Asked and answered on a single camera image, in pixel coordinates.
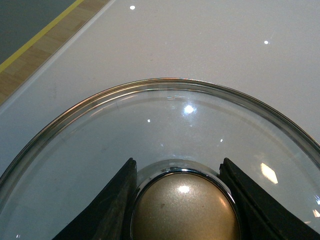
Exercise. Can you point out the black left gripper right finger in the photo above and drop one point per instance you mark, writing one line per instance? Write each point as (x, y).
(260, 216)

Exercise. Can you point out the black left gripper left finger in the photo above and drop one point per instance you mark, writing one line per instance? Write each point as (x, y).
(103, 218)

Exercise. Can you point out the glass pot lid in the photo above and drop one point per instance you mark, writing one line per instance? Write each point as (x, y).
(179, 132)

